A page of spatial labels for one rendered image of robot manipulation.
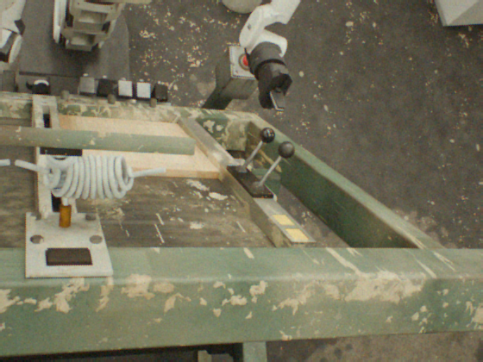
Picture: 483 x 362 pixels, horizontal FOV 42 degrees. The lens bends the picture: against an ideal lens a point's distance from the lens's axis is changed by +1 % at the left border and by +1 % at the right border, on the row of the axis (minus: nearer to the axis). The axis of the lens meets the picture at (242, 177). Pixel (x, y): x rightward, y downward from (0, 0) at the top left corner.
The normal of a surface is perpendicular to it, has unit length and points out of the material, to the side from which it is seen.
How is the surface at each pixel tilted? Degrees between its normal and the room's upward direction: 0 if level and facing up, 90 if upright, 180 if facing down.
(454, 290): 36
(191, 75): 0
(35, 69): 0
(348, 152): 0
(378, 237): 90
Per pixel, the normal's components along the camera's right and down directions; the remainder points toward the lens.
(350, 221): -0.94, -0.04
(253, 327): 0.31, 0.33
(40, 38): 0.34, -0.29
